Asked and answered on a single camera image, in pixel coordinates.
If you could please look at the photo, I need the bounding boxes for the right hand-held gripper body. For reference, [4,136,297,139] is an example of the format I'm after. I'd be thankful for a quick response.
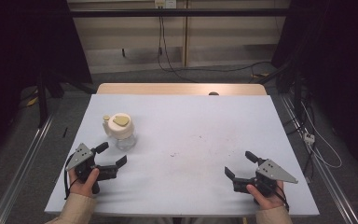
[231,158,299,200]

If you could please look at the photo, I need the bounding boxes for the black metal stand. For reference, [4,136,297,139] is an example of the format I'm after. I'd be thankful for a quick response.
[35,70,64,129]

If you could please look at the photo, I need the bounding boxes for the white board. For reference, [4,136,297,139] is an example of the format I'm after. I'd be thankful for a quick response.
[44,93,321,217]

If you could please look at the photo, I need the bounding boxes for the yellow tape piece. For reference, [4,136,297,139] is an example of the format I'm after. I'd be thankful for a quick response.
[26,95,40,107]

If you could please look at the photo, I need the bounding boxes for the wooden table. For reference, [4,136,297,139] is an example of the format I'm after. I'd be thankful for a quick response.
[96,82,268,96]

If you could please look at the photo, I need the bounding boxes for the black hanging cable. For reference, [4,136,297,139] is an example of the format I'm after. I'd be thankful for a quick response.
[157,16,198,84]

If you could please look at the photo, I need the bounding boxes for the black horizontal bar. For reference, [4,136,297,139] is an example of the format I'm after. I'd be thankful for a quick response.
[69,7,291,19]

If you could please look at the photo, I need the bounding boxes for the clear bottle with cream lid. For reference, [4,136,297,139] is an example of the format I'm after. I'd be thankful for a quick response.
[102,112,138,151]

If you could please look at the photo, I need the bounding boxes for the person's right hand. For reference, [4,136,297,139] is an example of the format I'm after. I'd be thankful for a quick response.
[245,181,285,210]

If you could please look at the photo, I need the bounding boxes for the white wall socket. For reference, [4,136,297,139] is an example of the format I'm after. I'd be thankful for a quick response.
[154,0,178,9]

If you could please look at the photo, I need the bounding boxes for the person's left hand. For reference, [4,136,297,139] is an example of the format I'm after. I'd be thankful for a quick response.
[68,167,101,198]

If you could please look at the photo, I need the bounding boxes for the aluminium floor rail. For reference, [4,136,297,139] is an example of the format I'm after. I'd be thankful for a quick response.
[0,114,56,224]
[279,94,358,224]

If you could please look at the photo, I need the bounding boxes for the white power strip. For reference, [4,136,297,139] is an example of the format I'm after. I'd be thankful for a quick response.
[302,132,316,146]

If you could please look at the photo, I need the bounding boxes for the white cable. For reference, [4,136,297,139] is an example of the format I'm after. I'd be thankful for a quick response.
[300,102,343,170]

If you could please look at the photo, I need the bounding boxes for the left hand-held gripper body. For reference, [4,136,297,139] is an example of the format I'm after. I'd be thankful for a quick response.
[64,142,119,194]

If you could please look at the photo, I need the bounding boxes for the right hand-held gripper black cable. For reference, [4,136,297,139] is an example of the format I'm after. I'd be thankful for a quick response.
[268,183,290,213]

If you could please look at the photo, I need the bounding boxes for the left hand-held gripper black cable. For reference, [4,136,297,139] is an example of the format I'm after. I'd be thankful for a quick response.
[62,152,79,201]

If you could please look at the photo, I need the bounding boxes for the black floor cable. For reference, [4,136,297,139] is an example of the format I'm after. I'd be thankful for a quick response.
[167,61,275,75]

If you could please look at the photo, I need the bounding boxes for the hand-held gripper black cable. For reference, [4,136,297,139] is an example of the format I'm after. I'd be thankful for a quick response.
[62,152,79,201]
[268,183,290,213]

